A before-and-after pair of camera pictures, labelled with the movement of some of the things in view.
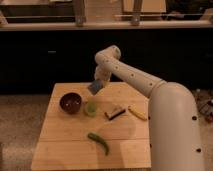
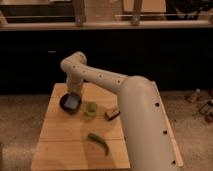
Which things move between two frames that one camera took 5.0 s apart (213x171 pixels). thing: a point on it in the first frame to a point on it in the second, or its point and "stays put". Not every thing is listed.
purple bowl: [70, 102] stays put
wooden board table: [106, 130] stays put
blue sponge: [96, 86] to [71, 101]
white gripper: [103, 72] to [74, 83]
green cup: [90, 108] stays put
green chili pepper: [100, 140] stays put
